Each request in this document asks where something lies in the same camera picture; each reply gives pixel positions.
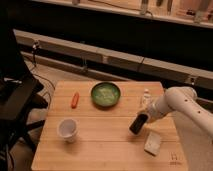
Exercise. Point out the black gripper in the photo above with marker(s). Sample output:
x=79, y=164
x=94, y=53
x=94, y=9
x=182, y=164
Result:
x=138, y=123

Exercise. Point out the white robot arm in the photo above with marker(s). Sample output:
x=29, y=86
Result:
x=181, y=99

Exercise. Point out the white sponge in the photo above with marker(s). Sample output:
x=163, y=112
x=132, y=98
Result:
x=153, y=143

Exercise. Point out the small white bottle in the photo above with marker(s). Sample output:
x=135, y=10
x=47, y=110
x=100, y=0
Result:
x=145, y=98

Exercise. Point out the green bowl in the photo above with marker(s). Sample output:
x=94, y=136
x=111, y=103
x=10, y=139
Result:
x=105, y=94

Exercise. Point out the orange carrot toy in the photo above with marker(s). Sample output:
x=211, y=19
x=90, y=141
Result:
x=75, y=100

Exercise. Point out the white cup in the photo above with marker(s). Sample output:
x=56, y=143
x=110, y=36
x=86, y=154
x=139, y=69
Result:
x=67, y=130

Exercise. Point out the black chair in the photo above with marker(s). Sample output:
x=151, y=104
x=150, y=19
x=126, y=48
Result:
x=19, y=94

